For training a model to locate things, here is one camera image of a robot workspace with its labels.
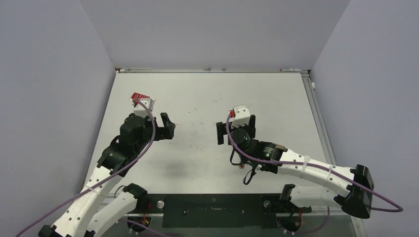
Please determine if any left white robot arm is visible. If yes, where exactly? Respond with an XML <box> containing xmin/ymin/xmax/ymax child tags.
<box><xmin>38</xmin><ymin>111</ymin><xmax>176</xmax><ymax>237</ymax></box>

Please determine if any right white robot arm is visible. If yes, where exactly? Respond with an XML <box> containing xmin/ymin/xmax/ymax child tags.
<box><xmin>216</xmin><ymin>115</ymin><xmax>375</xmax><ymax>219</ymax></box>

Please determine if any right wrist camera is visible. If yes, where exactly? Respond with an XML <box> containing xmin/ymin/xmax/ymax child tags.
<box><xmin>229</xmin><ymin>105</ymin><xmax>251</xmax><ymax>129</ymax></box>

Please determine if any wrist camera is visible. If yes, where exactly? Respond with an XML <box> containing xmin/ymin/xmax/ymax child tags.
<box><xmin>229</xmin><ymin>105</ymin><xmax>251</xmax><ymax>129</ymax></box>
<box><xmin>130</xmin><ymin>92</ymin><xmax>155</xmax><ymax>118</ymax></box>

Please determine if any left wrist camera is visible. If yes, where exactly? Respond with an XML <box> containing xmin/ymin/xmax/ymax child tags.
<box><xmin>130</xmin><ymin>92</ymin><xmax>155</xmax><ymax>118</ymax></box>

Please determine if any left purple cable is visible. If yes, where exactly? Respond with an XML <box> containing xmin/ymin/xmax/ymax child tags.
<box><xmin>14</xmin><ymin>99</ymin><xmax>157</xmax><ymax>237</ymax></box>

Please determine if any purple cable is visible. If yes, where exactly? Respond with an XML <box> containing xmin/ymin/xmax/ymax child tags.
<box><xmin>14</xmin><ymin>99</ymin><xmax>157</xmax><ymax>237</ymax></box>
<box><xmin>226</xmin><ymin>113</ymin><xmax>404</xmax><ymax>213</ymax></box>

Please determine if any aluminium rail back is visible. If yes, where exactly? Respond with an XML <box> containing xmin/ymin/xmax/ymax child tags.
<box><xmin>115</xmin><ymin>68</ymin><xmax>310</xmax><ymax>74</ymax></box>

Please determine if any aluminium rail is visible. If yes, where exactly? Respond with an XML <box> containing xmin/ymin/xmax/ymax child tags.
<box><xmin>115</xmin><ymin>68</ymin><xmax>310</xmax><ymax>74</ymax></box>
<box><xmin>301</xmin><ymin>71</ymin><xmax>337</xmax><ymax>165</ymax></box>

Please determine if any aluminium rail right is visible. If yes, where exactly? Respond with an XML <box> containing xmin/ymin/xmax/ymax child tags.
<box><xmin>301</xmin><ymin>71</ymin><xmax>337</xmax><ymax>165</ymax></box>

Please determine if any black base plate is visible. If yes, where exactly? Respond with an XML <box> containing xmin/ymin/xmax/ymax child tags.
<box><xmin>129</xmin><ymin>194</ymin><xmax>312</xmax><ymax>229</ymax></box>

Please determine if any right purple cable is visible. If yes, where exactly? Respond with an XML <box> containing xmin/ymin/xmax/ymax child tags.
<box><xmin>226</xmin><ymin>113</ymin><xmax>404</xmax><ymax>213</ymax></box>

